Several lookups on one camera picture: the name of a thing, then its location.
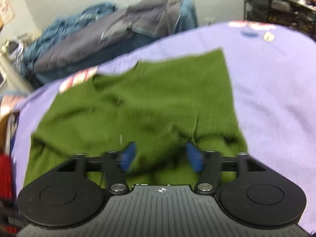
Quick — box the green knit sweater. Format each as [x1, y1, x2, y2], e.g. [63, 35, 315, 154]
[23, 49, 249, 188]

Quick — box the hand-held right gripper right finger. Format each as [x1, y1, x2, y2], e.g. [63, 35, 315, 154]
[185, 142, 270, 195]

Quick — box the black wire rack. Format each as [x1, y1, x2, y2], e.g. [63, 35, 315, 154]
[243, 0, 316, 42]

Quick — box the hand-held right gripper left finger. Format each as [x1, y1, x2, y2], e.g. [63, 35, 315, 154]
[55, 142, 138, 195]

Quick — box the blue crumpled blanket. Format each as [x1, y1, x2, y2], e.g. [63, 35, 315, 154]
[21, 2, 118, 72]

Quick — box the red knit garment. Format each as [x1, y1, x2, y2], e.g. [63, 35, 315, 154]
[0, 153, 15, 204]

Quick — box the pink polka dot pillow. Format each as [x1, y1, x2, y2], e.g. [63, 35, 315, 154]
[0, 94, 27, 119]

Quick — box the purple floral bed sheet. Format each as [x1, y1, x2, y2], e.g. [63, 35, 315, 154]
[11, 21, 316, 235]

